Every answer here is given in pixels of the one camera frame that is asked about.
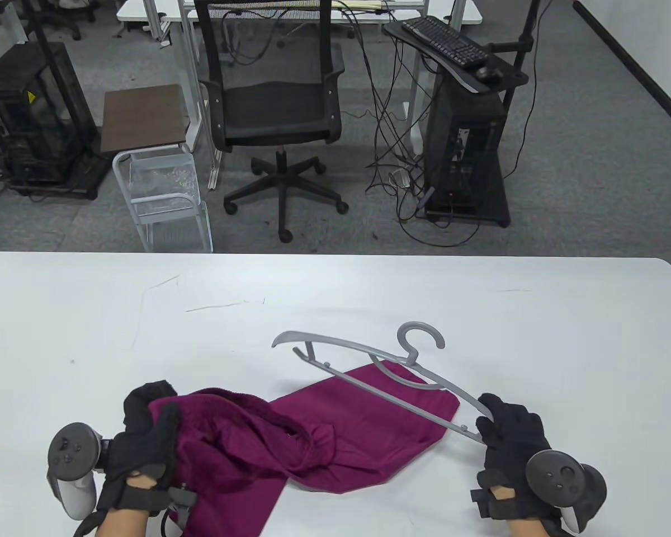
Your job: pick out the white desk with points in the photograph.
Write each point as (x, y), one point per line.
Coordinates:
(151, 10)

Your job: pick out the black computer mouse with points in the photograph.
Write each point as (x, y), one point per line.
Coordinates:
(488, 72)

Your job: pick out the person's right thumb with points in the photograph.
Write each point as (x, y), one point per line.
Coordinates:
(489, 433)

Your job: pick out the person's right forearm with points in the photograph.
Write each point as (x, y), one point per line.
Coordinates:
(528, 528)

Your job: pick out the black rolling computer stand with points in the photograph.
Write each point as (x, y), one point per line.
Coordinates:
(506, 84)

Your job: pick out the grey left wrist controller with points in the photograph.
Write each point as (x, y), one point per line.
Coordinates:
(70, 453)

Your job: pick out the person's left forearm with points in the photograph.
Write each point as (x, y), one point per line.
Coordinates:
(122, 523)

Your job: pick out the grey wrist controller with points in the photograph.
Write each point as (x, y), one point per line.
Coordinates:
(562, 481)
(70, 453)

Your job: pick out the brown-top white side table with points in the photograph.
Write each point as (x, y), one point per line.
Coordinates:
(142, 117)

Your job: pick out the magenta fleece garment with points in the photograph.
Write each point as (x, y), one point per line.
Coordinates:
(341, 436)

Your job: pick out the black glass computer case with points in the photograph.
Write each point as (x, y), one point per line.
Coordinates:
(31, 123)

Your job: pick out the grey plastic clothes hanger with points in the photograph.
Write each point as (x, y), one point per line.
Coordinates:
(363, 349)

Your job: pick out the black mesh office chair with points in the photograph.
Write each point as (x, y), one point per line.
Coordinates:
(277, 106)

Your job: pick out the person's right hand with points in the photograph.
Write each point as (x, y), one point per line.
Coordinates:
(511, 442)

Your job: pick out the black computer tower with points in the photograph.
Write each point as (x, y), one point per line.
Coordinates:
(464, 145)

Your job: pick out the person's left thumb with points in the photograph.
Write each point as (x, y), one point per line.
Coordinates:
(169, 422)

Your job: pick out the person's left hand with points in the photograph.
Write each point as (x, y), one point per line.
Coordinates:
(137, 456)

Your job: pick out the grey right wrist controller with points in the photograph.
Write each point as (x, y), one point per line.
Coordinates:
(562, 481)

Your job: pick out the white power adapter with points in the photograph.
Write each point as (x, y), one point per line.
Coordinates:
(400, 179)

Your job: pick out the black swivel chair base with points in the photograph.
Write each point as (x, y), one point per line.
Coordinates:
(61, 14)

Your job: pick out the black keyboard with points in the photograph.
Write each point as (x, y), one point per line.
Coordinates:
(444, 40)

